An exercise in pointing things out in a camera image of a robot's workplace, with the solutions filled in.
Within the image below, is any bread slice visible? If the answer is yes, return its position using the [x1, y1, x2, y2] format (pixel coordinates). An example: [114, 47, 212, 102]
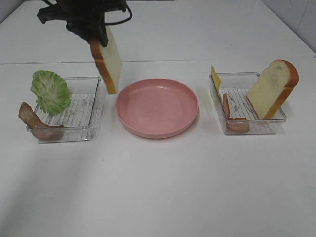
[246, 59, 299, 120]
[90, 26, 122, 94]

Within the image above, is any yellow cheese slice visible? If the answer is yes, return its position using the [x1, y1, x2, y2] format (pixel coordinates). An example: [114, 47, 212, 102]
[211, 66, 222, 101]

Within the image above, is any green lettuce leaf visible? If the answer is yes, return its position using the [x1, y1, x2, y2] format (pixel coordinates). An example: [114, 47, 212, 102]
[30, 70, 71, 116]

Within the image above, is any pink round plate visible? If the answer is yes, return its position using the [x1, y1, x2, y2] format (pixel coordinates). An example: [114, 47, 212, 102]
[116, 79, 199, 139]

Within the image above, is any right clear plastic tray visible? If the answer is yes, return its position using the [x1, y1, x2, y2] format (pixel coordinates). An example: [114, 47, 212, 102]
[209, 72, 287, 135]

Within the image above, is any clear plastic tray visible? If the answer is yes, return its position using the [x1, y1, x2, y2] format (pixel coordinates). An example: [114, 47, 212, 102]
[26, 77, 106, 143]
[209, 72, 287, 135]

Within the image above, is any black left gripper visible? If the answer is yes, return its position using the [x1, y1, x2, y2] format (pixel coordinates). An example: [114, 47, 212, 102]
[37, 0, 127, 47]

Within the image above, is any brown bacon strip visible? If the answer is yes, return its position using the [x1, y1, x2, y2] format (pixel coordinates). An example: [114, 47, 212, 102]
[18, 102, 64, 142]

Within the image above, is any left clear plastic tray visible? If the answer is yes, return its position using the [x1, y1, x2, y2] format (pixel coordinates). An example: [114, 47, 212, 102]
[26, 77, 106, 143]

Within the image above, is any pink bacon strip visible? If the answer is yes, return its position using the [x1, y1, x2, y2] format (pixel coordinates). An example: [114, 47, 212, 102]
[223, 93, 250, 133]

